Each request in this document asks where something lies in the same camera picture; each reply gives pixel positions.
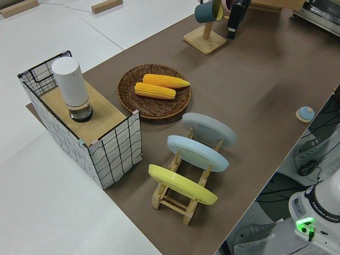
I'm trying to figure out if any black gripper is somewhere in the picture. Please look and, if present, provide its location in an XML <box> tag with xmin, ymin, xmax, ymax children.
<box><xmin>226</xmin><ymin>0</ymin><xmax>252</xmax><ymax>40</ymax></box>

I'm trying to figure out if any wooden mug tree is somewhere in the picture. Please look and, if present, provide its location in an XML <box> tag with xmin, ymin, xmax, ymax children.
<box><xmin>183</xmin><ymin>0</ymin><xmax>227</xmax><ymax>55</ymax></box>

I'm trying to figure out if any dark blue mug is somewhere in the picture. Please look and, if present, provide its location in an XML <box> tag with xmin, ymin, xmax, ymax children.
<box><xmin>194</xmin><ymin>0</ymin><xmax>224</xmax><ymax>24</ymax></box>

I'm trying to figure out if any brown table mat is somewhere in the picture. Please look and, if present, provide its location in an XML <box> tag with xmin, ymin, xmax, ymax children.
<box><xmin>25</xmin><ymin>0</ymin><xmax>340</xmax><ymax>255</ymax></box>

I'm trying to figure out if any yellow corn cob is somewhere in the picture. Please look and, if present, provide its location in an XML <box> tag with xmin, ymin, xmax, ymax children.
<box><xmin>134</xmin><ymin>82</ymin><xmax>177</xmax><ymax>100</ymax></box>
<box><xmin>142</xmin><ymin>73</ymin><xmax>191</xmax><ymax>89</ymax></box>

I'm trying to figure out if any white toaster oven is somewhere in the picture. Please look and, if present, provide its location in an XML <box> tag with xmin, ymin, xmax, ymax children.
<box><xmin>291</xmin><ymin>0</ymin><xmax>340</xmax><ymax>37</ymax></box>

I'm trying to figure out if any grey plate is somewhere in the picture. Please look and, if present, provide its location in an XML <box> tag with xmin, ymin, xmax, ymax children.
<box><xmin>182</xmin><ymin>112</ymin><xmax>237</xmax><ymax>148</ymax></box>

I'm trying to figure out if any blue call bell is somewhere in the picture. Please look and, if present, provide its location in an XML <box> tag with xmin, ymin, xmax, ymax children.
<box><xmin>296</xmin><ymin>106</ymin><xmax>316</xmax><ymax>123</ymax></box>

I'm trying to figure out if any brown wicker basket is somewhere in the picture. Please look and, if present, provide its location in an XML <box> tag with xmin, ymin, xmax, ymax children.
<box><xmin>117</xmin><ymin>63</ymin><xmax>192</xmax><ymax>122</ymax></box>

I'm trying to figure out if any light blue plate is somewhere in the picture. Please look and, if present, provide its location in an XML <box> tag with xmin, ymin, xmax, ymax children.
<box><xmin>167</xmin><ymin>135</ymin><xmax>230</xmax><ymax>173</ymax></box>

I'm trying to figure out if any light wooden block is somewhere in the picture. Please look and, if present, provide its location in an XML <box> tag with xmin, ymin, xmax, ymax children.
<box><xmin>91</xmin><ymin>0</ymin><xmax>123</xmax><ymax>14</ymax></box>
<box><xmin>0</xmin><ymin>0</ymin><xmax>38</xmax><ymax>19</ymax></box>

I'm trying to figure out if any yellow plate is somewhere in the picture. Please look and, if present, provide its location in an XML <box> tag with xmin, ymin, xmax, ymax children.
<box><xmin>148</xmin><ymin>164</ymin><xmax>219</xmax><ymax>205</ymax></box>

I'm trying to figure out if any wooden plate rack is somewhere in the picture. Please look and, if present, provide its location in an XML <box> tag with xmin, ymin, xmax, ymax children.
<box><xmin>151</xmin><ymin>126</ymin><xmax>224</xmax><ymax>226</ymax></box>

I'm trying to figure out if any thin blue cable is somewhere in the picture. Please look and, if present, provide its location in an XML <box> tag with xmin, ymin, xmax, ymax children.
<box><xmin>39</xmin><ymin>0</ymin><xmax>92</xmax><ymax>13</ymax></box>

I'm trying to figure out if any black wire shelf with wood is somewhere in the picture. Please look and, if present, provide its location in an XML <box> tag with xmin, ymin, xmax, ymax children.
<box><xmin>18</xmin><ymin>49</ymin><xmax>143</xmax><ymax>190</ymax></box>

